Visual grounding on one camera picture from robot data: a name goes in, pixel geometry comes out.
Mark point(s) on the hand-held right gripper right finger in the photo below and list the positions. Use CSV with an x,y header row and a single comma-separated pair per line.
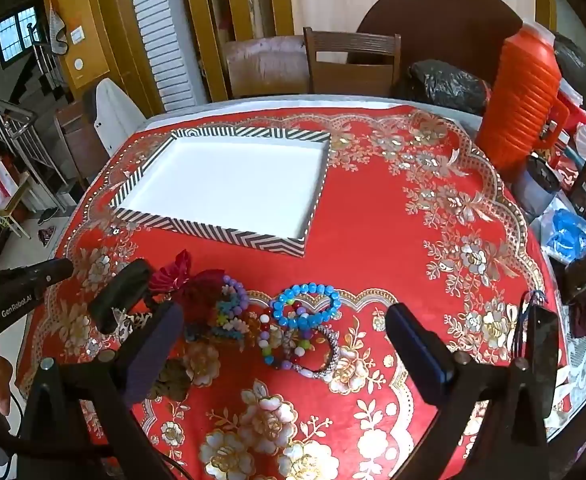
x,y
418,355

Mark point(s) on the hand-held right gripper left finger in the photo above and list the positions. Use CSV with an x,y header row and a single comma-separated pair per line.
x,y
153,350

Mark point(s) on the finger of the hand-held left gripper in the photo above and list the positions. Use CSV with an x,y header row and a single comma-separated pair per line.
x,y
123,295
55,271

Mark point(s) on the brown scrunchie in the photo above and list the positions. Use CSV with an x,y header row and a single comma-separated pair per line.
x,y
173,377

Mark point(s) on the red velvet bow scrunchie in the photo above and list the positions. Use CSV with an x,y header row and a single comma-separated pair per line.
x,y
173,275

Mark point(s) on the striped cardboard tray box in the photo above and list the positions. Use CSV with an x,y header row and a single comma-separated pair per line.
x,y
223,185

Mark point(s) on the red floral tablecloth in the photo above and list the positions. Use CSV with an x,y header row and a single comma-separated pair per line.
x,y
398,235

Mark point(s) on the metal stair railing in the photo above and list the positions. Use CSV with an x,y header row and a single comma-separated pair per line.
x,y
18,135

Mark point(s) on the white board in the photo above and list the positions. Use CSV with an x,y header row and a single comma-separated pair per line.
x,y
118,115

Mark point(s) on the blue plastic bag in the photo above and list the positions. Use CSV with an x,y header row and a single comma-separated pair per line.
x,y
570,235

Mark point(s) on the grey plastic container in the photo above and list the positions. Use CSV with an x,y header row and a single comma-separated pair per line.
x,y
535,185

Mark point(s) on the window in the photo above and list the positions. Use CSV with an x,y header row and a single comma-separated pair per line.
x,y
17,35

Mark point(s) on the white louvred door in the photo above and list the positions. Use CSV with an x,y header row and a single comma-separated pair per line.
x,y
165,35

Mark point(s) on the brown solid-back chair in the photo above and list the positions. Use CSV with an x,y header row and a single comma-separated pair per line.
x,y
265,67

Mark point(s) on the black plastic bag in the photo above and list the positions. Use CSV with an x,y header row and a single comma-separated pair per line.
x,y
445,85

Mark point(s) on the orange ribbed thermos jug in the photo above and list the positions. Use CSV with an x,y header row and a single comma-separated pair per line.
x,y
520,95

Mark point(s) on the slatted wooden chair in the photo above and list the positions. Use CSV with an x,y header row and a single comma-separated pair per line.
x,y
353,72

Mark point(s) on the round brown table top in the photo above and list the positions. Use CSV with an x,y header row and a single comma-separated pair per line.
x,y
438,10

